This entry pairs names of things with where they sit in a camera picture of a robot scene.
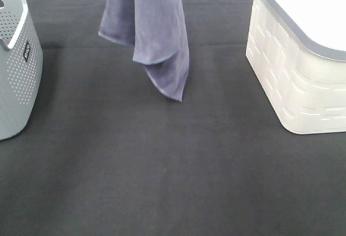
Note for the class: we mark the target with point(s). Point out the white storage bin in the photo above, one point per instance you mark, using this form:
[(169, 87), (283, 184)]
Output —
[(296, 49)]

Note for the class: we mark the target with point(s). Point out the grey perforated laundry basket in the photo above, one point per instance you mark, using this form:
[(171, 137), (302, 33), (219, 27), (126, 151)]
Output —
[(21, 66)]

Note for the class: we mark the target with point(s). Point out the grey-blue towel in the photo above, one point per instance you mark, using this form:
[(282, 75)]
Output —
[(157, 31)]

